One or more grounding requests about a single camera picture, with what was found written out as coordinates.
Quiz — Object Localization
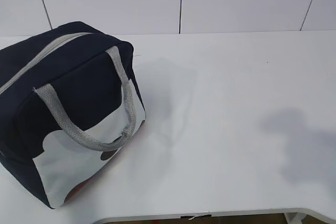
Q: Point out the navy blue lunch bag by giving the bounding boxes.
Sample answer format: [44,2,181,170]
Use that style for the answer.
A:
[1,22,145,209]

